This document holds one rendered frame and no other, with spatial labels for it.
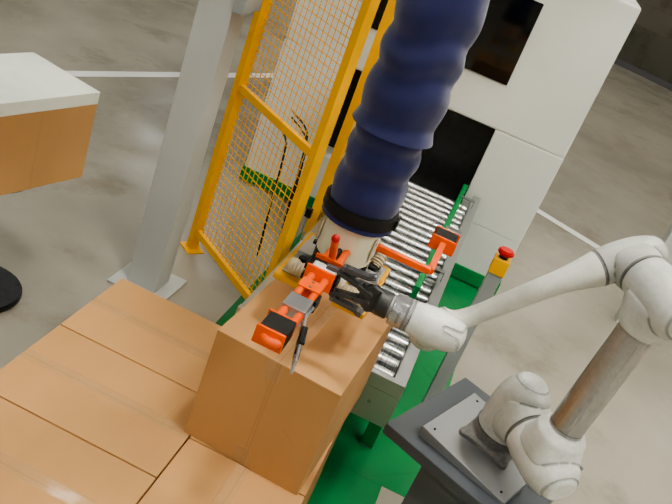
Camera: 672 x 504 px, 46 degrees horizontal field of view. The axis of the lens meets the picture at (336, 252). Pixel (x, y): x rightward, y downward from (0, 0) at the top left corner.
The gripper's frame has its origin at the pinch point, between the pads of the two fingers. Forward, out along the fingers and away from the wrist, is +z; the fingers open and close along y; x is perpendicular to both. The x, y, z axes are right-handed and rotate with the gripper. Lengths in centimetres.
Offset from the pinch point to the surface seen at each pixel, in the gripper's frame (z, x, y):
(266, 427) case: -2, -5, 51
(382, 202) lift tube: -5.9, 17.3, -19.2
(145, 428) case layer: 32, -10, 68
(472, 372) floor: -70, 196, 123
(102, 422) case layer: 43, -16, 68
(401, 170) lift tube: -7.2, 18.6, -29.6
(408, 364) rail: -33, 79, 64
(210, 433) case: 14, -4, 64
